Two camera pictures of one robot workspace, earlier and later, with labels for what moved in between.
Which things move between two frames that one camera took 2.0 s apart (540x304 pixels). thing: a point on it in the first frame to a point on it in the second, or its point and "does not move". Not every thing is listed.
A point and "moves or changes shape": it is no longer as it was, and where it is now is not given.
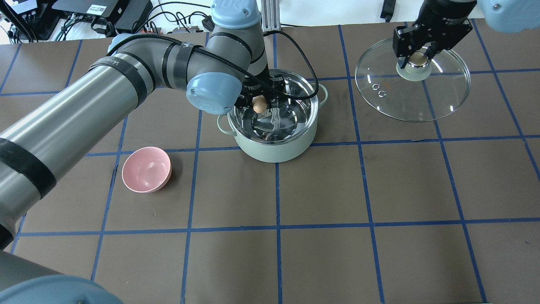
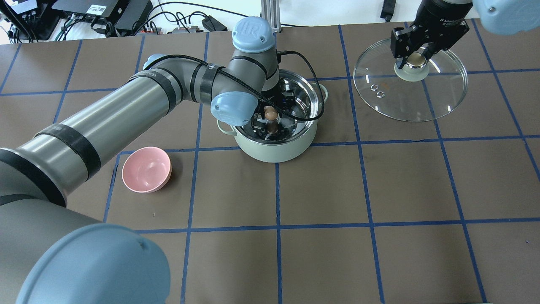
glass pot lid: [426, 89] does not move
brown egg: [259, 104] moves or changes shape
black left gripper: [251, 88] to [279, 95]
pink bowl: [147, 169] does not move
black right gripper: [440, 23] does not move
